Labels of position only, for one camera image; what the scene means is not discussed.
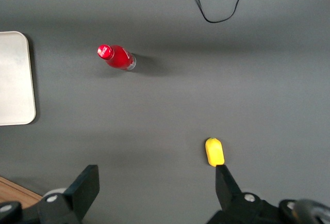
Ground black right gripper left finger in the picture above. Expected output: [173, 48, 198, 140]
[38, 164, 101, 224]

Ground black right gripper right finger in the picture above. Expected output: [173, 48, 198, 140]
[206, 165, 282, 224]

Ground cream plastic tray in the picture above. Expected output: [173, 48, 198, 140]
[0, 30, 37, 126]

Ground yellow lemon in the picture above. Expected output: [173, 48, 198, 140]
[205, 137, 225, 168]

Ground wooden drawer cabinet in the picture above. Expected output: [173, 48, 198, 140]
[0, 175, 43, 205]

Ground red cola bottle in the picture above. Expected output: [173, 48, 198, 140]
[96, 43, 137, 72]

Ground black looped table cable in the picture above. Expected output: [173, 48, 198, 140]
[191, 0, 249, 24]

